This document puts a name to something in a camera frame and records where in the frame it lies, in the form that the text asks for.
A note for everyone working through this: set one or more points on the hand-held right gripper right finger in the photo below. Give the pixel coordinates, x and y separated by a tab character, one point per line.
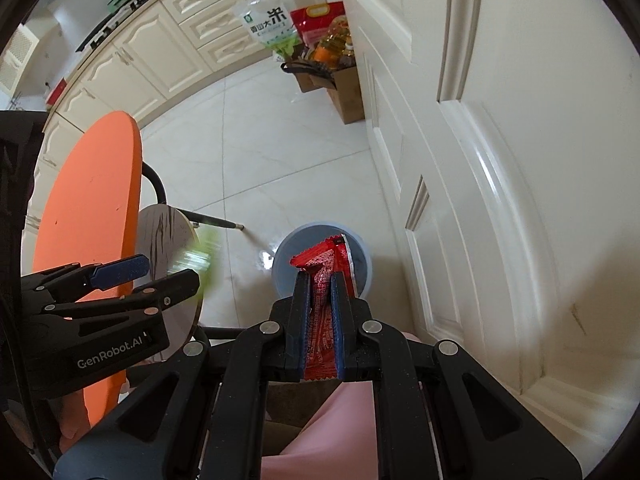
339	340

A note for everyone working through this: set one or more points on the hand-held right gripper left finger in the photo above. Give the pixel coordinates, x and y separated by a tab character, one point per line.
300	310

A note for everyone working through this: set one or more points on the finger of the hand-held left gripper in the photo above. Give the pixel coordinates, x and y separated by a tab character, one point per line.
122	269
170	287

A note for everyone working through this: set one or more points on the red snack packet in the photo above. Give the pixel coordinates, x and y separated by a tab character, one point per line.
322	262

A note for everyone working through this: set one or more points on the blue-grey plastic bin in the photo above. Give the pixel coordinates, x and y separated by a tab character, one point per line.
362	270

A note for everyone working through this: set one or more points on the grey wooden round stool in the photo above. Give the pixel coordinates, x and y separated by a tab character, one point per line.
165	240

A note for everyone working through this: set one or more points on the person's pink pants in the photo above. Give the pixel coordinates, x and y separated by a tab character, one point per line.
340	430

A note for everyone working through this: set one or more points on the red rectangular container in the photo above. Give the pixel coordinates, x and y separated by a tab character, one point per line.
57	91

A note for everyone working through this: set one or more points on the large cardboard box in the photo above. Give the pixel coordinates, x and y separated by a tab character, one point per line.
347	95

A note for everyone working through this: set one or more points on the small cardboard box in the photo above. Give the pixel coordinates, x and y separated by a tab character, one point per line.
305	82

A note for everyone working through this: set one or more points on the cream lattice upper cabinet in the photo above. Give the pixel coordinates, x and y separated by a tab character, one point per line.
17	57

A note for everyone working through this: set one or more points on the white panel door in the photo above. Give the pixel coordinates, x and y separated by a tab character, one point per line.
500	160

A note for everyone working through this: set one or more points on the black gas stove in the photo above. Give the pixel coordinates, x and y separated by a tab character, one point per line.
112	22

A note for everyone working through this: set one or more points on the clear rice bag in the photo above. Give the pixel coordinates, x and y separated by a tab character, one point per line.
265	22

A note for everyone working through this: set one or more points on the red gift bag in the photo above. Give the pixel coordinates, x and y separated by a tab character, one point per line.
312	22

